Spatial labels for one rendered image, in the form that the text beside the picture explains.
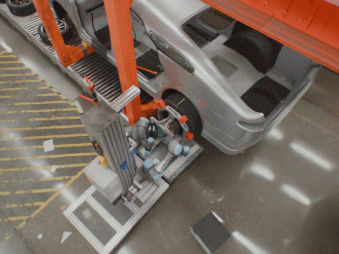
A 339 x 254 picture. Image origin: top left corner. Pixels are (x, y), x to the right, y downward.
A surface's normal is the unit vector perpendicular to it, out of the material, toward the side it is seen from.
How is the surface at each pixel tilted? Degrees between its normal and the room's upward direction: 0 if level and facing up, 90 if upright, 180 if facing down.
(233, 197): 0
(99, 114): 0
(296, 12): 90
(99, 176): 0
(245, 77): 22
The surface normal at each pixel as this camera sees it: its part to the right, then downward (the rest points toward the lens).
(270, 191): 0.02, -0.55
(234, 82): 0.29, -0.29
